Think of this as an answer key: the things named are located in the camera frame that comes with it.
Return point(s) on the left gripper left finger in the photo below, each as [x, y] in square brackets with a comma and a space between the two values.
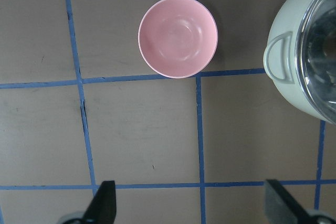
[102, 208]

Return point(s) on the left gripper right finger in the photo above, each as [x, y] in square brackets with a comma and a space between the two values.
[281, 207]

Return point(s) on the glass pot lid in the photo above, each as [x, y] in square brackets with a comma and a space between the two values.
[316, 57]

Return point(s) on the pale green electric pot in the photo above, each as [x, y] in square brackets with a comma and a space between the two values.
[280, 55]

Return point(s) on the pink bowl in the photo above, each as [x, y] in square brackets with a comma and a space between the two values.
[177, 38]

